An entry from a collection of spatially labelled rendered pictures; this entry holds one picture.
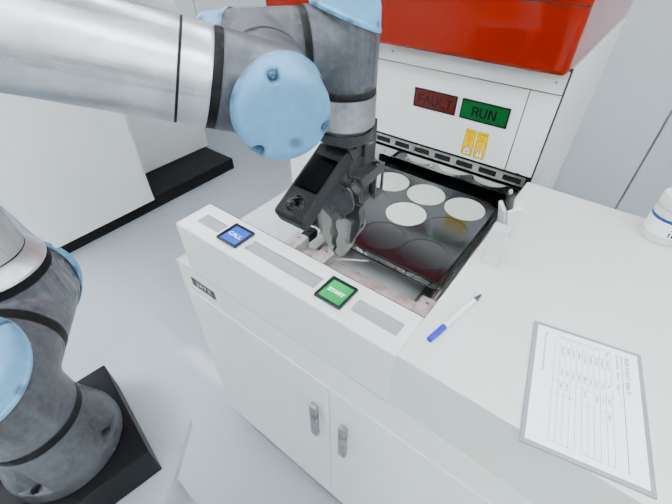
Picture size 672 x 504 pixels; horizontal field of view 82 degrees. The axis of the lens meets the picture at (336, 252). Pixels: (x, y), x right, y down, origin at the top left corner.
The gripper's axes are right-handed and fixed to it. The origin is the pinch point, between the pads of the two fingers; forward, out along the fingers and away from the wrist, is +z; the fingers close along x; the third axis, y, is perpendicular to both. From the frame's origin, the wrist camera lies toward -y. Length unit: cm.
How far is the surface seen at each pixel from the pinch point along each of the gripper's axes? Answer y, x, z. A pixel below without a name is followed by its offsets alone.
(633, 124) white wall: 205, -37, 42
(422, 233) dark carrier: 31.5, -1.8, 15.9
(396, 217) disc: 33.5, 6.2, 15.9
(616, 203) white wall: 205, -47, 85
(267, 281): -4.4, 12.4, 10.5
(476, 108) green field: 58, 0, -5
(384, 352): -5.0, -12.9, 10.4
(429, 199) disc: 45.5, 3.2, 15.9
